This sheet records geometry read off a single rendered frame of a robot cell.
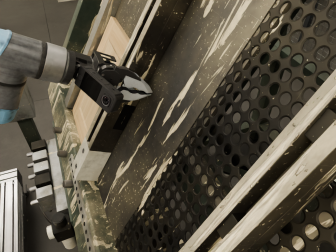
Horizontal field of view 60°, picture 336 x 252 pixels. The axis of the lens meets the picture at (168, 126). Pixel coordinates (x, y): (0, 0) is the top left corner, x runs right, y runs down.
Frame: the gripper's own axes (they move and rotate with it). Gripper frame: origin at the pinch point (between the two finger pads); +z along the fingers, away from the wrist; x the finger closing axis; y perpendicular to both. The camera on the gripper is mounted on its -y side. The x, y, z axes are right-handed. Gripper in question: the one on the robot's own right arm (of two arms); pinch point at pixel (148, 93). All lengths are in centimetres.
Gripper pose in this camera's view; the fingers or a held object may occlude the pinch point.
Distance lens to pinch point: 71.0
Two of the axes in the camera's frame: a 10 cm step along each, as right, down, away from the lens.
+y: -3.7, -6.3, 6.8
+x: -4.7, 7.6, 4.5
